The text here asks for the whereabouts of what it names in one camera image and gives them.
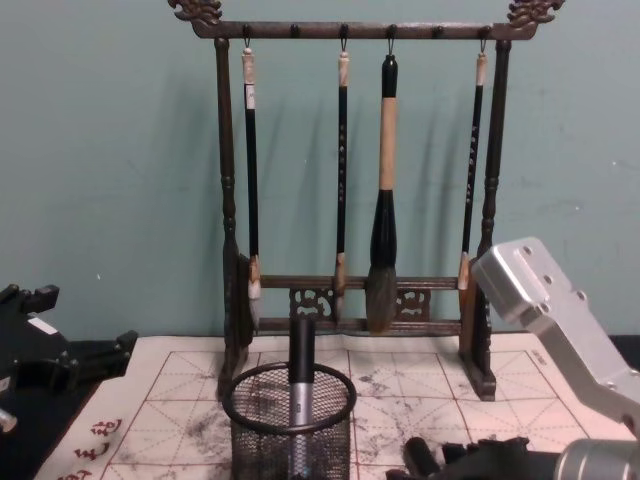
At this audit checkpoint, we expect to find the thin brush with white label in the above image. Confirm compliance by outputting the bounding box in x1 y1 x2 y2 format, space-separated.
240 46 264 337

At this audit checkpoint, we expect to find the cream red-grid calligraphy mat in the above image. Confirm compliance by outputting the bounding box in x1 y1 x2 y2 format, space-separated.
38 333 640 480

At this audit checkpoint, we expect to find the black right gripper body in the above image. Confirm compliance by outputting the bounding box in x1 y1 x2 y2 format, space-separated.
443 446 565 480

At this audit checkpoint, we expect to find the thin black calligraphy brush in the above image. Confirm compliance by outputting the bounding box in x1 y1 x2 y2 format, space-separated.
332 51 352 324
456 51 490 312

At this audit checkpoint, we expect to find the grey and black pen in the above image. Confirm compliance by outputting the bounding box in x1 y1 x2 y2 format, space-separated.
288 316 317 480

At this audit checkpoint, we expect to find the dark wooden brush rack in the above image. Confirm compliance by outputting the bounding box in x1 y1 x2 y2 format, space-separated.
167 0 559 402

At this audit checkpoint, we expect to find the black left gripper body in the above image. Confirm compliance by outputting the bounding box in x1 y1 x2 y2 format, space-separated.
0 308 77 402

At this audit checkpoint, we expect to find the black wire mesh pen holder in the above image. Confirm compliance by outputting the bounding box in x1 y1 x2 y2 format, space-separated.
221 361 359 480

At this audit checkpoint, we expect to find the large tan-handled calligraphy brush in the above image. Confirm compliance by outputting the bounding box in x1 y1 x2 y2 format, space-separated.
365 53 402 336

